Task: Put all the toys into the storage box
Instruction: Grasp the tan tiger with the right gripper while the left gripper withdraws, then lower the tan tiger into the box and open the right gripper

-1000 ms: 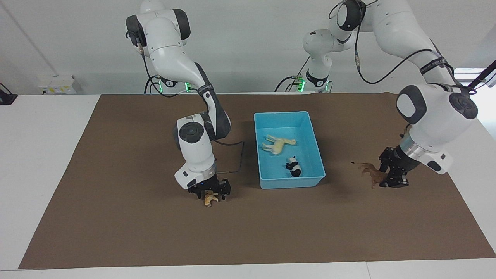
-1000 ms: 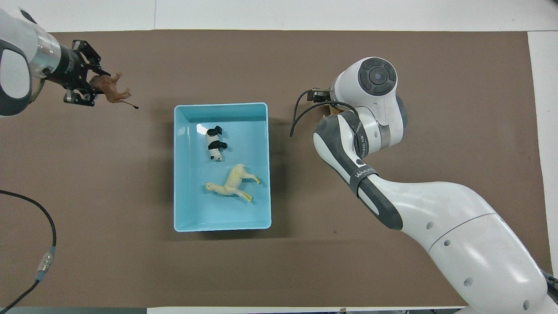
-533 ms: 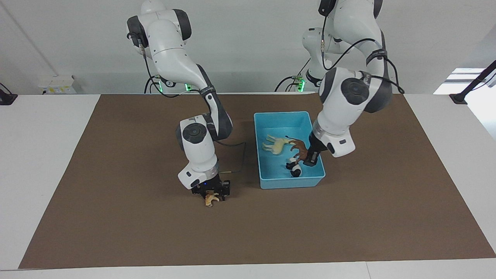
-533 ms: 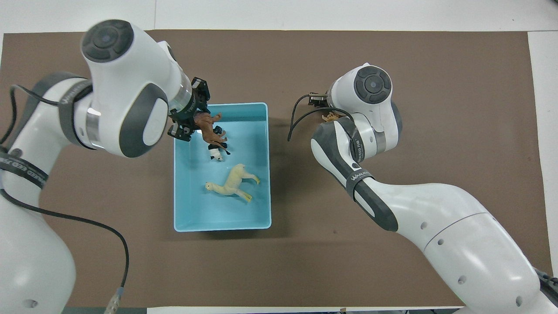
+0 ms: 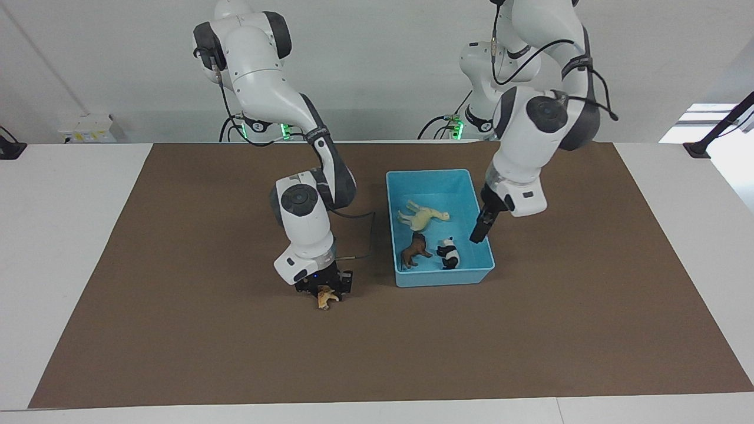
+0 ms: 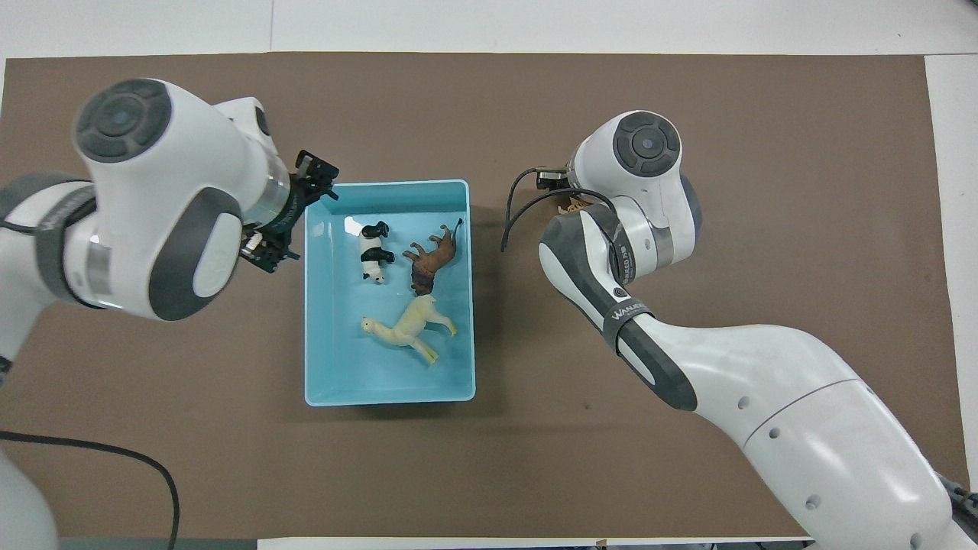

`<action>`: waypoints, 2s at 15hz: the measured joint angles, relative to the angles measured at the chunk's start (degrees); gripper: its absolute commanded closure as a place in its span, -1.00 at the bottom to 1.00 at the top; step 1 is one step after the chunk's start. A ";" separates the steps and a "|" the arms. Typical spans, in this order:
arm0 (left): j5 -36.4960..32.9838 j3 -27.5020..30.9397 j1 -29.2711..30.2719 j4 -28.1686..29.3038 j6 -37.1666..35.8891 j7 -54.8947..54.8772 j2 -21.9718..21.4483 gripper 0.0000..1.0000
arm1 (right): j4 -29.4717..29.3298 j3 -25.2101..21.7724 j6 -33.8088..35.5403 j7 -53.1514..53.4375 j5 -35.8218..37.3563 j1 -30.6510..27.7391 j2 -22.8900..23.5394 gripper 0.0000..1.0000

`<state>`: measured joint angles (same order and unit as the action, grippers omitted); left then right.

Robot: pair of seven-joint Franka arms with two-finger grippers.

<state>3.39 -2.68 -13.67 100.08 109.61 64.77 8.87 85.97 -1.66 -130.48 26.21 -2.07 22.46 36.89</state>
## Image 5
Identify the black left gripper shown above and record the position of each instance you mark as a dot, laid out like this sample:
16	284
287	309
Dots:
493	203

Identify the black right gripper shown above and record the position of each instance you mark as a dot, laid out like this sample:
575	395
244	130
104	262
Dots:
327	280

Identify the orange tiger toy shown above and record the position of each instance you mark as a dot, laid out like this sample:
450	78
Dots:
325	297

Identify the black and white panda toy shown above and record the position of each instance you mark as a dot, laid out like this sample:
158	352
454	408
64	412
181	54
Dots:
450	253

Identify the brown lion toy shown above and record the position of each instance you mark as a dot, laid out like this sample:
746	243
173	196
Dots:
415	250

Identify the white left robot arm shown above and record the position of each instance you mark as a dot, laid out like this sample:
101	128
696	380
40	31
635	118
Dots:
536	129

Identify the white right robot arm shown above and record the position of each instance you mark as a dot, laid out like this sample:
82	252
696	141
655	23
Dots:
265	88

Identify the light blue plastic storage box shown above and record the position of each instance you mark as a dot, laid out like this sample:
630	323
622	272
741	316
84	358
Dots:
439	229

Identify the brown table mat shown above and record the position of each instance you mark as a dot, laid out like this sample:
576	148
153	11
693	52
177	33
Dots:
377	347

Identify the white wall socket box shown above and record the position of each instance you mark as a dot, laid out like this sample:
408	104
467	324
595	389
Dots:
88	129

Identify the black clamp mount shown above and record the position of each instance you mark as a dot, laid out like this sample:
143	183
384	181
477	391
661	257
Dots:
9	147

